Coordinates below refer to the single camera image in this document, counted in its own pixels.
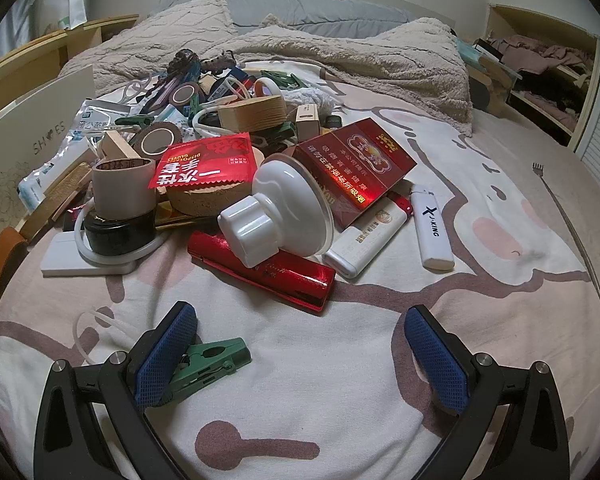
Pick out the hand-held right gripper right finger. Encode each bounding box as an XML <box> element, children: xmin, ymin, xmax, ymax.
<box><xmin>404</xmin><ymin>305</ymin><xmax>572</xmax><ymax>480</ymax></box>

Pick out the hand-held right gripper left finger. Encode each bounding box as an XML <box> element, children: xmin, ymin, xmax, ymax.
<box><xmin>32</xmin><ymin>301</ymin><xmax>199</xmax><ymax>480</ymax></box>

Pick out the green clothespin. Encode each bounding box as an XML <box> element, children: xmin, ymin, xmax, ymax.
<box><xmin>117</xmin><ymin>112</ymin><xmax>154</xmax><ymax>129</ymax></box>
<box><xmin>164</xmin><ymin>337</ymin><xmax>254</xmax><ymax>406</ymax></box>

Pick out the white ring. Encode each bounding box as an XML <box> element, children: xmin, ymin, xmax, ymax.
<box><xmin>73</xmin><ymin>204</ymin><xmax>164</xmax><ymax>266</ymax></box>

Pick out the white suction cup knob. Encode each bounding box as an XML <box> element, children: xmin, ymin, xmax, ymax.
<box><xmin>217</xmin><ymin>152</ymin><xmax>336</xmax><ymax>269</ymax></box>

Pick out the white cardboard shoe box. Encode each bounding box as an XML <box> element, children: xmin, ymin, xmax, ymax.
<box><xmin>0</xmin><ymin>62</ymin><xmax>97</xmax><ymax>256</ymax></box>

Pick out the black tape roll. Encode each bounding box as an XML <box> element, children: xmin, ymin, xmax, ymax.
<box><xmin>83</xmin><ymin>210</ymin><xmax>157</xmax><ymax>256</ymax></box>

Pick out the white flat power bank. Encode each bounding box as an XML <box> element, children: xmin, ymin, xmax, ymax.
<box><xmin>40</xmin><ymin>232</ymin><xmax>136</xmax><ymax>277</ymax></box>

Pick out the red metallic case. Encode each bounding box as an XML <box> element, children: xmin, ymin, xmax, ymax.
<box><xmin>187</xmin><ymin>230</ymin><xmax>337</xmax><ymax>315</ymax></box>

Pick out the white red-capped lighter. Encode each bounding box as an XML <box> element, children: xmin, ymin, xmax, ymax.
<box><xmin>322</xmin><ymin>195</ymin><xmax>414</xmax><ymax>280</ymax></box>

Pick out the round cork coaster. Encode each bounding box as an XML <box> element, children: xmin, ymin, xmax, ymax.
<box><xmin>167</xmin><ymin>180</ymin><xmax>254</xmax><ymax>219</ymax></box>

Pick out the beige tape roll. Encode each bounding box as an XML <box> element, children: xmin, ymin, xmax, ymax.
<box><xmin>90</xmin><ymin>157</ymin><xmax>157</xmax><ymax>221</ymax></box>

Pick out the metal back scratcher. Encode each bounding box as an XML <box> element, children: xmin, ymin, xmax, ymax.
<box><xmin>532</xmin><ymin>162</ymin><xmax>599</xmax><ymax>287</ymax></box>

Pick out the red glove packet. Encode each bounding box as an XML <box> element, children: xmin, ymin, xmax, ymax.
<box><xmin>147</xmin><ymin>132</ymin><xmax>259</xmax><ymax>196</ymax></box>

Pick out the red cigarette box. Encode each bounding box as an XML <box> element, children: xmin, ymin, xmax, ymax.
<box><xmin>292</xmin><ymin>117</ymin><xmax>419</xmax><ymax>229</ymax></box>

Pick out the blue white medicine sachet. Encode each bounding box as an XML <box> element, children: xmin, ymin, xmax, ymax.
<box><xmin>67</xmin><ymin>100</ymin><xmax>131</xmax><ymax>141</ymax></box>
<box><xmin>17</xmin><ymin>132</ymin><xmax>106</xmax><ymax>211</ymax></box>

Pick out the wooden block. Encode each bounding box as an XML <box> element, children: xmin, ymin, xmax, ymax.
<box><xmin>97</xmin><ymin>130</ymin><xmax>141</xmax><ymax>161</ymax></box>

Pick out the brown tape roll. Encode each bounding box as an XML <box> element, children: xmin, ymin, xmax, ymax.
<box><xmin>132</xmin><ymin>120</ymin><xmax>184</xmax><ymax>159</ymax></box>

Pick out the curved wooden box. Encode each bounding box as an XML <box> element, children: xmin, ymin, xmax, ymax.
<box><xmin>217</xmin><ymin>93</ymin><xmax>287</xmax><ymax>134</ymax></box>

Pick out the small cardboard box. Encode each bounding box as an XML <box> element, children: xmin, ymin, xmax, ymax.
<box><xmin>295</xmin><ymin>103</ymin><xmax>321</xmax><ymax>141</ymax></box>

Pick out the wooden closet shelf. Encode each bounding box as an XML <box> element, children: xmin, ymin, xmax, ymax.
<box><xmin>486</xmin><ymin>4</ymin><xmax>600</xmax><ymax>152</ymax></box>

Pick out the white fluffy pompom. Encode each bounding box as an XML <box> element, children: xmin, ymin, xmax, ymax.
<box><xmin>279</xmin><ymin>87</ymin><xmax>346</xmax><ymax>116</ymax></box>

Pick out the white tape roll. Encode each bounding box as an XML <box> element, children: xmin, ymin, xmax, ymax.
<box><xmin>252</xmin><ymin>79</ymin><xmax>284</xmax><ymax>99</ymax></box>

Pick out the dark hair claw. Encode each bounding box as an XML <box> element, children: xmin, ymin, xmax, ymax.
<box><xmin>169</xmin><ymin>48</ymin><xmax>201</xmax><ymax>79</ymax></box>

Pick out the dark clothes pile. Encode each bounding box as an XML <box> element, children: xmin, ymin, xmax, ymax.
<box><xmin>517</xmin><ymin>67</ymin><xmax>594</xmax><ymax>122</ymax></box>

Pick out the wooden shelf unit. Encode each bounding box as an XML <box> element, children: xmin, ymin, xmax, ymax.
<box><xmin>0</xmin><ymin>15</ymin><xmax>140</xmax><ymax>127</ymax></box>

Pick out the pink clothes pile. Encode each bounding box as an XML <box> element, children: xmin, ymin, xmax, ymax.
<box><xmin>497</xmin><ymin>34</ymin><xmax>594</xmax><ymax>74</ymax></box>

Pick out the grey curtain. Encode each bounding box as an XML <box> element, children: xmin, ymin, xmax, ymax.
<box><xmin>0</xmin><ymin>0</ymin><xmax>51</xmax><ymax>67</ymax></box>

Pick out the grey duvet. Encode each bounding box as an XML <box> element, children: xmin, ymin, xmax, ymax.
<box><xmin>227</xmin><ymin>0</ymin><xmax>412</xmax><ymax>29</ymax></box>

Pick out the clear plastic ring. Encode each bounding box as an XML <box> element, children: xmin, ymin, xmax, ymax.
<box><xmin>77</xmin><ymin>309</ymin><xmax>131</xmax><ymax>366</ymax></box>

